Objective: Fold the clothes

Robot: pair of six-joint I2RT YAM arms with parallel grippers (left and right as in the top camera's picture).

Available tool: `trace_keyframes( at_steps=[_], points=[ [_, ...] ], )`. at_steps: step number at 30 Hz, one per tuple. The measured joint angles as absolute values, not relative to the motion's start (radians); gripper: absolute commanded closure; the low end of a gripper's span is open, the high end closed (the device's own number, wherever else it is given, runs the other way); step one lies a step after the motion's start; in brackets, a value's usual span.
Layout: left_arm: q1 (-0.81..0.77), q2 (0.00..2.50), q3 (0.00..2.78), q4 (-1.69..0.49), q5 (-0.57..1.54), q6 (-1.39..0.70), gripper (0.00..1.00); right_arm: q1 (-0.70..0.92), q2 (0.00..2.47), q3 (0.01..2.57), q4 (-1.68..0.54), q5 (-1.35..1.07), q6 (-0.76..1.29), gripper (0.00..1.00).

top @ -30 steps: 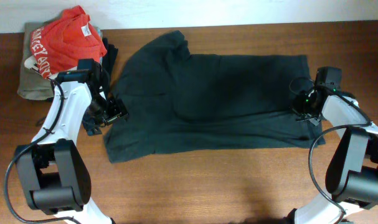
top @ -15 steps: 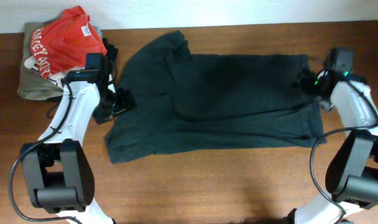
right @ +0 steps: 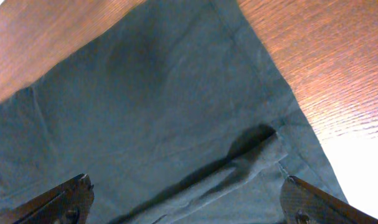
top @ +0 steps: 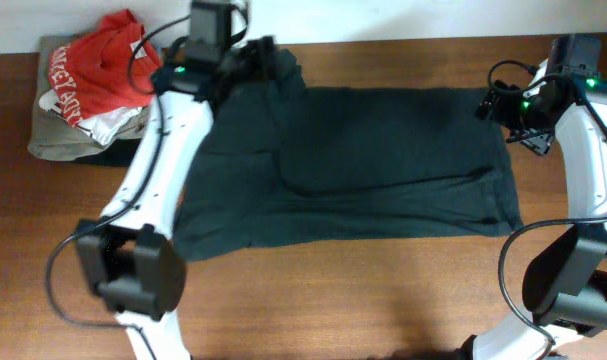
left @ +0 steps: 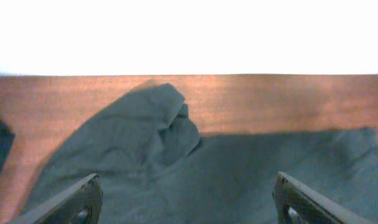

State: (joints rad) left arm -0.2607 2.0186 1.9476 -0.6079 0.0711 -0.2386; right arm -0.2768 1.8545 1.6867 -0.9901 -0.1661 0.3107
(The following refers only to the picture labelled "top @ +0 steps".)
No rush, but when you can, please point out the red printed t-shirt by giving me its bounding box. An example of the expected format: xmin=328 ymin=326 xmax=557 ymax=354
xmin=48 ymin=9 xmax=162 ymax=126

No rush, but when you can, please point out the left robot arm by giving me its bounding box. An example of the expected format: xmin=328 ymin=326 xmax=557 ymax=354
xmin=75 ymin=36 xmax=277 ymax=359

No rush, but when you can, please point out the black folded garment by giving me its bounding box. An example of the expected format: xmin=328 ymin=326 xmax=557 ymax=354
xmin=73 ymin=139 xmax=140 ymax=167

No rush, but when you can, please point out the beige folded garment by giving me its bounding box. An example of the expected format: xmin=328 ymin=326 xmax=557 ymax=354
xmin=28 ymin=36 xmax=149 ymax=166

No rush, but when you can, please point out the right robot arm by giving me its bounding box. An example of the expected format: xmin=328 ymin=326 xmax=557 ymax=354
xmin=461 ymin=76 xmax=607 ymax=360

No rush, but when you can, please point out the dark green t-shirt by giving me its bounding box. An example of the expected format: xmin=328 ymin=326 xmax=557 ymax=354
xmin=173 ymin=50 xmax=522 ymax=262

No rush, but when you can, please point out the white folded garment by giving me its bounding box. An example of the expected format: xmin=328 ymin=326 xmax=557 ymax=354
xmin=37 ymin=90 xmax=148 ymax=147

